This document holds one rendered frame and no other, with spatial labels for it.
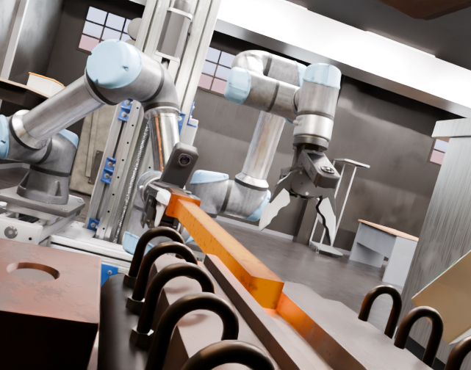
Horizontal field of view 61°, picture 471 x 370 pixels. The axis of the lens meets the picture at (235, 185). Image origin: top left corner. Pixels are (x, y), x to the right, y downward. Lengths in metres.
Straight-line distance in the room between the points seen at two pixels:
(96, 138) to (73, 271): 6.41
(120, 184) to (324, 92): 0.82
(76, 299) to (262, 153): 1.08
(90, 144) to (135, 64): 5.74
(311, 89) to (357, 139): 7.87
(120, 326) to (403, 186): 9.01
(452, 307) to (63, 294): 0.56
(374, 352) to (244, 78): 0.69
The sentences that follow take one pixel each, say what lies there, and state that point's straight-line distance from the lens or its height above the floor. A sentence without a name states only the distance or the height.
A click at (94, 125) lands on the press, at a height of 1.11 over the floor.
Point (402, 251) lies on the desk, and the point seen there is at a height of 0.55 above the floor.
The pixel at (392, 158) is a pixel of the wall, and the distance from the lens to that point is 9.05.
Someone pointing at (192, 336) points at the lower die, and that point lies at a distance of 0.22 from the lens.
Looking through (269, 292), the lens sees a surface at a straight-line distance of 0.31.
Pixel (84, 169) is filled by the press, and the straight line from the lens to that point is 6.75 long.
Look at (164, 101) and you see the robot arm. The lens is 1.07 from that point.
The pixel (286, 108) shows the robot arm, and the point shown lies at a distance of 0.90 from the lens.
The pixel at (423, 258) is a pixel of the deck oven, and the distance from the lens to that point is 3.92.
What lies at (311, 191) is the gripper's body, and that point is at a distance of 0.79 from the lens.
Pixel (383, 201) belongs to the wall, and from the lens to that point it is 9.02.
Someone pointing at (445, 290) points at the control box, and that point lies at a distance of 0.69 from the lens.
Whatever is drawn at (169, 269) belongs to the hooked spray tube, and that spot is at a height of 1.01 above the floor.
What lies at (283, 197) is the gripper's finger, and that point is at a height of 1.05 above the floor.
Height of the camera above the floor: 1.08
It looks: 2 degrees down
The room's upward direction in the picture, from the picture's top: 16 degrees clockwise
